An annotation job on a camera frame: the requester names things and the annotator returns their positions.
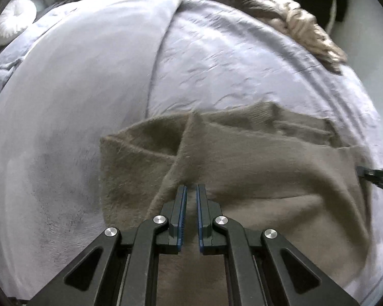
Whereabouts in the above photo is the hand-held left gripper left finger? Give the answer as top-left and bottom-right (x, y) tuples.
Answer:
(29, 184), (189, 306)

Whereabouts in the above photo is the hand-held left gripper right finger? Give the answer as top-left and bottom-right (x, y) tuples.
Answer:
(196, 183), (360, 306)

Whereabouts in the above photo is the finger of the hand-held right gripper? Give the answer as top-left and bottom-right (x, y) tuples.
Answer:
(357, 165), (383, 196)

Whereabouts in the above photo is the brown-grey knit sweater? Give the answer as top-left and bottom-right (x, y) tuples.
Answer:
(100, 101), (376, 306)

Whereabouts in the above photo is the lavender quilted bedspread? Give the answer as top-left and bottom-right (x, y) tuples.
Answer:
(145, 0), (383, 304)

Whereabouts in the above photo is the plain lavender duvet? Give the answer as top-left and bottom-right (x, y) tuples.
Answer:
(0, 0), (195, 301)

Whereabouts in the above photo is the cream striped garment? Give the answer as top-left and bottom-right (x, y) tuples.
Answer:
(262, 0), (348, 74)

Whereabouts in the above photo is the white round pillow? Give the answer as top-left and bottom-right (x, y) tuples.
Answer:
(0, 0), (38, 45)

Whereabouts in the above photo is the white cord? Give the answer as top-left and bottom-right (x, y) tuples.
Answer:
(325, 0), (338, 35)

